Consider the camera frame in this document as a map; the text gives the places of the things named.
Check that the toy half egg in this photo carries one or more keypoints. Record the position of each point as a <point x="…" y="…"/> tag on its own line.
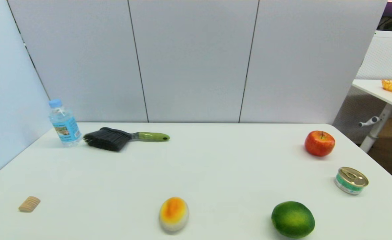
<point x="173" y="214"/>

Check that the red apple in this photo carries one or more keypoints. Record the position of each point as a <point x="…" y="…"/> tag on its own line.
<point x="319" y="144"/>

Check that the round tin can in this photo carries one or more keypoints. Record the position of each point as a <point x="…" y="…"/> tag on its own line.
<point x="351" y="181"/>

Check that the clear soda water bottle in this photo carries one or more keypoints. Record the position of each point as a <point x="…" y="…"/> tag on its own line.
<point x="66" y="128"/>

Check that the white background table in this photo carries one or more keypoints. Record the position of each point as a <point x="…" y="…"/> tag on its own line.
<point x="375" y="89"/>

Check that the ridged wooden half-round block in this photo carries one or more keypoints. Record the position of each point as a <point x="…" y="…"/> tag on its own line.
<point x="29" y="204"/>

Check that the green lime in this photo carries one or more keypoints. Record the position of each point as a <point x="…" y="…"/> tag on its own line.
<point x="292" y="220"/>

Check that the white mesh partition panel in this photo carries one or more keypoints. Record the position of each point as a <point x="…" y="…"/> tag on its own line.
<point x="385" y="56"/>

